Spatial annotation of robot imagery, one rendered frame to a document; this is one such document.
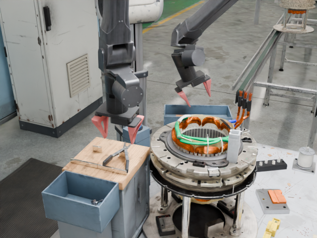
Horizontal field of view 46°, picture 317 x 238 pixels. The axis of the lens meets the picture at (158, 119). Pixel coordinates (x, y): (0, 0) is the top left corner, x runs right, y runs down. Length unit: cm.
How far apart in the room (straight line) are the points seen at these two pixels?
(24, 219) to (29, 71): 131
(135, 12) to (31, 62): 203
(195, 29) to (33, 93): 235
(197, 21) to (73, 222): 72
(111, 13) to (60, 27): 244
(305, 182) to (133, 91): 94
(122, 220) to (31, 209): 164
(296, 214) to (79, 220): 77
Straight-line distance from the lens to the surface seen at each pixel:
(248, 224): 132
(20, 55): 336
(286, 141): 350
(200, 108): 146
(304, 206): 148
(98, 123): 101
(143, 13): 138
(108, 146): 118
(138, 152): 114
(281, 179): 159
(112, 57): 90
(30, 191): 285
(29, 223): 258
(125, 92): 86
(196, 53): 124
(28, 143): 347
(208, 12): 122
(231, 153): 104
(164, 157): 106
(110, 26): 87
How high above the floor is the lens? 167
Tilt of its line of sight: 27 degrees down
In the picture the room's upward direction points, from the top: straight up
